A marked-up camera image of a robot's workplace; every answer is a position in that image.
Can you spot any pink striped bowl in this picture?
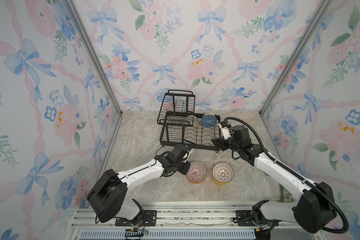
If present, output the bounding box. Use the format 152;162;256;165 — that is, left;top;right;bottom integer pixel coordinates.
187;162;207;184

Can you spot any blue triangle pattern bowl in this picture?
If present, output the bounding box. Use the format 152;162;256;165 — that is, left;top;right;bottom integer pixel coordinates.
201;114;218;128

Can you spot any brown checker pattern bowl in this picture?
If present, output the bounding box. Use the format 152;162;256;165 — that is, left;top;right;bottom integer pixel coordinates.
186;116;200;129

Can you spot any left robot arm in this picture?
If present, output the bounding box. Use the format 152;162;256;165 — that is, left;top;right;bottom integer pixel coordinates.
87;145;193;226

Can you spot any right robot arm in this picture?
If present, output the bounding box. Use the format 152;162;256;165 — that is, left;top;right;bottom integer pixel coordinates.
213;117;350;234

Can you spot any white lattice yellow bowl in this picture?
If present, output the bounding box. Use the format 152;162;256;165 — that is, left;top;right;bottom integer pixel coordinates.
213;163;234;185

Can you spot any green snack bag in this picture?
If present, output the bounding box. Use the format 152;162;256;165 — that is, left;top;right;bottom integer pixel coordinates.
280;185;293;203

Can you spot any black wire dish rack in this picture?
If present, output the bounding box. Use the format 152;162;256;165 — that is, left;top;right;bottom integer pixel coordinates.
157;90;221;152

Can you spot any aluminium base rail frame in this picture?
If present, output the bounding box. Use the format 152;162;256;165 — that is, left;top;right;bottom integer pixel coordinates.
66;201;328;240

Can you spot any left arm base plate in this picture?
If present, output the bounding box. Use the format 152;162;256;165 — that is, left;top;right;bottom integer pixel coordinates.
115;210;158;228

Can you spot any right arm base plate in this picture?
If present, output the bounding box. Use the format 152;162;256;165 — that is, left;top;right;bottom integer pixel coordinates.
233;210;280;228

